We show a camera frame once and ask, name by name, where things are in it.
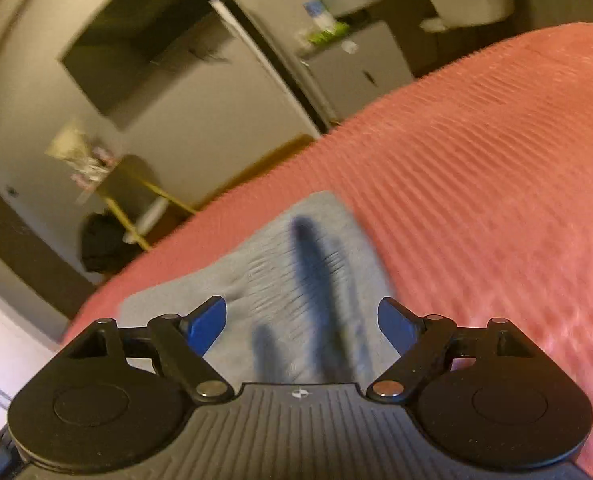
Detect grey pants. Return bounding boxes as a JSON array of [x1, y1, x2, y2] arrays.
[[118, 192, 397, 388]]

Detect black bag on floor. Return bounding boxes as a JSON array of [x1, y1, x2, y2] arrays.
[[80, 212, 144, 275]]

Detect yellow side table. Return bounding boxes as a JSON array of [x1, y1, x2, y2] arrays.
[[72, 155, 198, 252]]

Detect pink ribbed bed blanket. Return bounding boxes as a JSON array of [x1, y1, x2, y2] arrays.
[[69, 23, 593, 476]]

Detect flower bouquet in paper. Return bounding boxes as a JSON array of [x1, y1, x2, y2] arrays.
[[45, 122, 118, 191]]

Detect grey cabinet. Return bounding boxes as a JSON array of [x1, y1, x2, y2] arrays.
[[301, 21, 414, 122]]

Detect blue white container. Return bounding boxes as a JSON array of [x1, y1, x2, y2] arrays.
[[303, 0, 337, 32]]

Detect wall-mounted black television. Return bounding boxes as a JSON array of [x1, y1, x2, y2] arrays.
[[61, 0, 213, 116]]

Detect white door frame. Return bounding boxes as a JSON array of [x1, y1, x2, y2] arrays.
[[210, 0, 333, 138]]

